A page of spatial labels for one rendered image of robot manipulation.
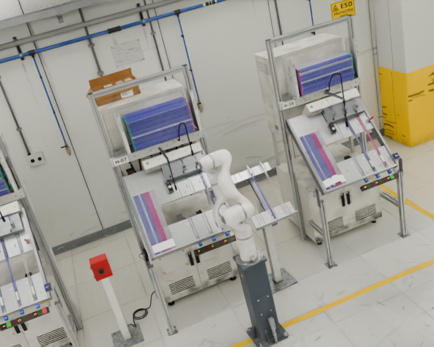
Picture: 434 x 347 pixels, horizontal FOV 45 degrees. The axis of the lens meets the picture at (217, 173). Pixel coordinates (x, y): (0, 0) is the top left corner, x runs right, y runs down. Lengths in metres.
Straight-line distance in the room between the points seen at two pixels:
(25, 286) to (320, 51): 2.99
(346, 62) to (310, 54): 0.31
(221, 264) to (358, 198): 1.37
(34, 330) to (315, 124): 2.81
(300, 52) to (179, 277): 2.13
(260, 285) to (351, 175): 1.26
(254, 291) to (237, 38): 2.95
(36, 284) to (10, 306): 0.22
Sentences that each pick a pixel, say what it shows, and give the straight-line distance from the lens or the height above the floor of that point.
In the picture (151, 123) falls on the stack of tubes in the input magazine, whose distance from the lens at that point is 3.99.
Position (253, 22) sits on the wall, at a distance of 5.74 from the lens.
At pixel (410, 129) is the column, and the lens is 6.41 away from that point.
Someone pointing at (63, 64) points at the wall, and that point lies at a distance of 5.35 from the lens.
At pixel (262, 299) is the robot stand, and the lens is 3.76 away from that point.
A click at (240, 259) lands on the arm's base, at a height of 0.71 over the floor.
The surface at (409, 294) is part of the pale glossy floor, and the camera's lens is 4.28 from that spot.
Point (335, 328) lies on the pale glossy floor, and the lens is 4.03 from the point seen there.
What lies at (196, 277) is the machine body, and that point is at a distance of 4.47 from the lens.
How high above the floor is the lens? 2.75
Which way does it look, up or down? 25 degrees down
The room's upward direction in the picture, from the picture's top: 14 degrees counter-clockwise
